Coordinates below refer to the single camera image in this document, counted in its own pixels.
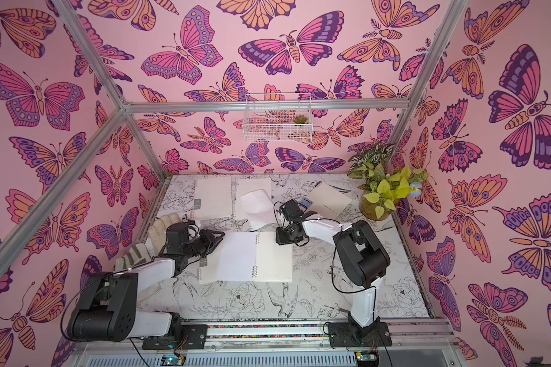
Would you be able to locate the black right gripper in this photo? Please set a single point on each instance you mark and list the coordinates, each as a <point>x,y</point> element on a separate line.
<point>289,211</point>

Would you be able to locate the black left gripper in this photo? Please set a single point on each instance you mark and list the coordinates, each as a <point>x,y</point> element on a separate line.
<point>211,242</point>

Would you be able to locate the CAMP B5 spiral notebook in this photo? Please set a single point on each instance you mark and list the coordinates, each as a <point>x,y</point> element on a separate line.
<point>326,201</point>

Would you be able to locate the white spiral notebook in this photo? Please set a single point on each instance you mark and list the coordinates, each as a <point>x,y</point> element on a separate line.
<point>212,198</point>

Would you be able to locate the torn white lined page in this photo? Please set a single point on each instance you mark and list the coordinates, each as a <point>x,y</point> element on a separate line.
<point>245,185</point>

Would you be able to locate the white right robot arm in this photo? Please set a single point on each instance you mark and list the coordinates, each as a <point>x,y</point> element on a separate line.
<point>361,254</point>

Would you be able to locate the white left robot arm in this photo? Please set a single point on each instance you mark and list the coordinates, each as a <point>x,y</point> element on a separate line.
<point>107,306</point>

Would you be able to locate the amber glass plant vase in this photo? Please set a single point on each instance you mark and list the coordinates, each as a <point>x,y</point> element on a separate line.
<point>373,211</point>

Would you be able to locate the small succulent in basket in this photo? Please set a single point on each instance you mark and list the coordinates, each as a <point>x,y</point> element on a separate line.
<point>300,120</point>

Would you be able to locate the green leafy plant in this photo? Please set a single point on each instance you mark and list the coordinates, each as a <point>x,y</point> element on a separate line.
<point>387,188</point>

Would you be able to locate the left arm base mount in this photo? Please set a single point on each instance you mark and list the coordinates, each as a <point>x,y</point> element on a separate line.
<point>183,337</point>

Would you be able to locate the white wire wall basket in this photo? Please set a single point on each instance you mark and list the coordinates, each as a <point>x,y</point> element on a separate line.
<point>270,116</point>

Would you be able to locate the aluminium front rail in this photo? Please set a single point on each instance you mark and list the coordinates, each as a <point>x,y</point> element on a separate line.
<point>397,342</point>

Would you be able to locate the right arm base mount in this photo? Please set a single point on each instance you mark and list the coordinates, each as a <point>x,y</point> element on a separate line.
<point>351,335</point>

